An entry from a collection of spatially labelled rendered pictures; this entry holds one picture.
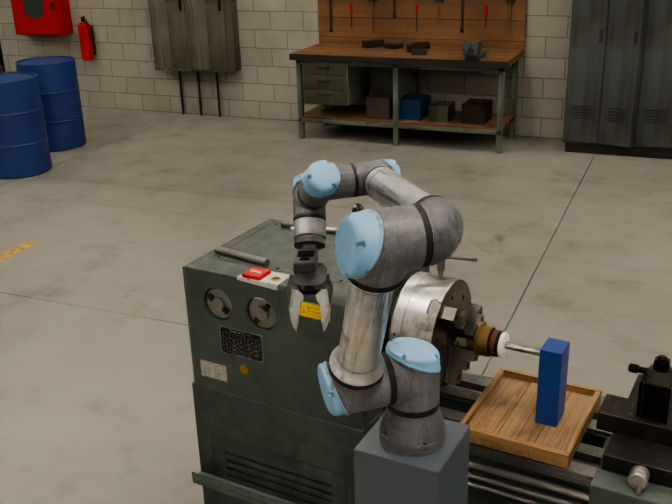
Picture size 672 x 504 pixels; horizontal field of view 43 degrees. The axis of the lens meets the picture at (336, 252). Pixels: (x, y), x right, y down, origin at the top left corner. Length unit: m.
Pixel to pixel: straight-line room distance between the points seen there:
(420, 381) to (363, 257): 0.45
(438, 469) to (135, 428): 2.48
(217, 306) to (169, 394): 1.92
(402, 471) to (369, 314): 0.43
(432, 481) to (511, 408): 0.67
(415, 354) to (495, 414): 0.69
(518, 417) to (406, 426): 0.64
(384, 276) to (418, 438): 0.50
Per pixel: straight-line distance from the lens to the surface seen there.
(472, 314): 2.50
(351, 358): 1.72
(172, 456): 3.93
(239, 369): 2.56
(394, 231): 1.48
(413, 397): 1.85
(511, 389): 2.59
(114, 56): 10.99
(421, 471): 1.89
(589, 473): 2.34
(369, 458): 1.93
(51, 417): 4.38
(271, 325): 2.43
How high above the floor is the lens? 2.20
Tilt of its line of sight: 22 degrees down
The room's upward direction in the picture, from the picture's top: 2 degrees counter-clockwise
